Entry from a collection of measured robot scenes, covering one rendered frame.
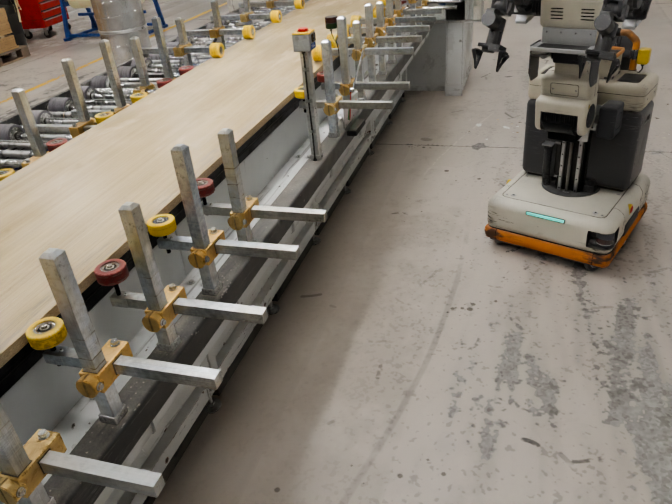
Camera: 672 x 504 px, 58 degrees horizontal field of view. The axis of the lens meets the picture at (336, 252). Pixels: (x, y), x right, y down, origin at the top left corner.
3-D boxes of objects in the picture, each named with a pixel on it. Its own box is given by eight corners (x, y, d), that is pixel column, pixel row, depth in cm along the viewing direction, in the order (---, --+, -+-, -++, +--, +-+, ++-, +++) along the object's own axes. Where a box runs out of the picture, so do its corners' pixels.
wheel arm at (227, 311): (269, 319, 151) (266, 305, 149) (264, 327, 149) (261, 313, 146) (120, 301, 164) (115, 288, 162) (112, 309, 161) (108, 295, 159)
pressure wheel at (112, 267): (102, 312, 158) (89, 275, 152) (109, 294, 164) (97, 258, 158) (133, 308, 158) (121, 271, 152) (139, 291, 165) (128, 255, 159)
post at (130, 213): (184, 360, 163) (138, 200, 138) (177, 369, 160) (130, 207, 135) (172, 359, 164) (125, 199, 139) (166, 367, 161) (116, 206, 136)
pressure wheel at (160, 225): (150, 257, 180) (140, 223, 174) (165, 244, 186) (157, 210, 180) (172, 261, 177) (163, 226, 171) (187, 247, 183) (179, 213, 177)
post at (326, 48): (340, 145, 283) (330, 38, 258) (337, 148, 280) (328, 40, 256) (332, 145, 284) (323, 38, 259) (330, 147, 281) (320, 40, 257)
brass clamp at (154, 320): (190, 302, 161) (186, 286, 158) (164, 334, 150) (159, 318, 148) (169, 299, 163) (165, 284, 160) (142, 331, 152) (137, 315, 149)
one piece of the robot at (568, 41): (538, 73, 272) (542, 23, 261) (602, 80, 256) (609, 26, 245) (523, 83, 262) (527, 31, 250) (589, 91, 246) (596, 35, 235)
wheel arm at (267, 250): (301, 257, 170) (299, 243, 168) (297, 263, 167) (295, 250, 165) (165, 245, 183) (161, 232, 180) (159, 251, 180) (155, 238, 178)
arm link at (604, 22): (630, 6, 217) (604, 5, 222) (624, -5, 207) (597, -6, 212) (620, 40, 219) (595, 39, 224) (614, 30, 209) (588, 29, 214)
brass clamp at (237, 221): (262, 211, 201) (259, 197, 198) (245, 231, 190) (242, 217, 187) (244, 210, 203) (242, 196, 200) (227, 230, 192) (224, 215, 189)
